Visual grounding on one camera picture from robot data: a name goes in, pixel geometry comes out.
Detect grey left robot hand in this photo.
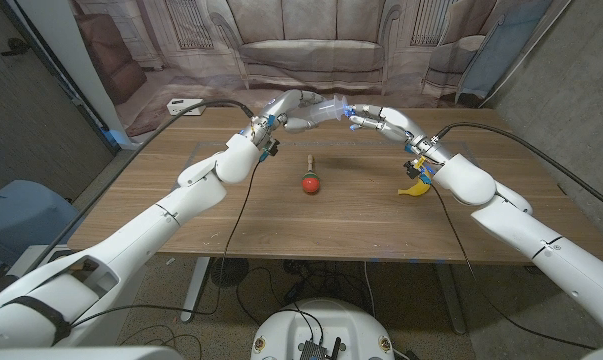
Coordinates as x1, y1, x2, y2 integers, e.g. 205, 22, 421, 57
253, 89, 327, 139

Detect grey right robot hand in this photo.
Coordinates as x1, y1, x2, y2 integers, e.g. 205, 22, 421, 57
343, 102, 428, 151

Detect large clear plastic syringe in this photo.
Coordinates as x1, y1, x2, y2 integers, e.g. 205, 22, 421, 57
300, 94, 351, 129

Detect yellow toy banana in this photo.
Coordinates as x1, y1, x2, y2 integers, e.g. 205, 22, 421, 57
397, 177, 432, 198

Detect red green wooden maraca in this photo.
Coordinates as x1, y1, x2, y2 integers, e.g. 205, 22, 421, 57
301, 154, 322, 195

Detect printed sofa room backdrop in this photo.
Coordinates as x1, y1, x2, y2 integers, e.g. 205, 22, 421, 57
70, 0, 575, 139

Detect white power strip box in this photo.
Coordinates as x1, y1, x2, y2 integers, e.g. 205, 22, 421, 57
166, 98, 206, 117

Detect black round floor fan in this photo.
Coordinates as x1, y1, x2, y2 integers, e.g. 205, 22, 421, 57
210, 257, 251, 290

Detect grey table leg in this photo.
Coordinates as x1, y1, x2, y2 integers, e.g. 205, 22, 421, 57
433, 263, 468, 335
179, 257, 212, 324

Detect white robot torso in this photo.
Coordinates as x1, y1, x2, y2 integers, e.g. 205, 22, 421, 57
250, 298, 396, 360

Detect blue covered chair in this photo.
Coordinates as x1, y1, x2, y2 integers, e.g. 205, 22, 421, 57
0, 179, 86, 274

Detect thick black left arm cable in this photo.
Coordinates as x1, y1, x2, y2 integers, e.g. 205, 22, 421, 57
25, 99, 255, 275

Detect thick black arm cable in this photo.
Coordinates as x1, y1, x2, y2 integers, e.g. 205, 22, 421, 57
433, 121, 603, 216
25, 99, 255, 275

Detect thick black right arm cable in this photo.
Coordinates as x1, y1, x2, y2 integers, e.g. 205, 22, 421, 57
433, 121, 603, 216

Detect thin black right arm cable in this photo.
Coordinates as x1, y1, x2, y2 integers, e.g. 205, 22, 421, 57
429, 184, 596, 351

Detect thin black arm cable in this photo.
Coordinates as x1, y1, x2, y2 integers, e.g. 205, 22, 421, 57
429, 184, 596, 351
69, 158, 262, 329

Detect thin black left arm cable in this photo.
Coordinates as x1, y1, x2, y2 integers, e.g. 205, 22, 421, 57
69, 158, 262, 329

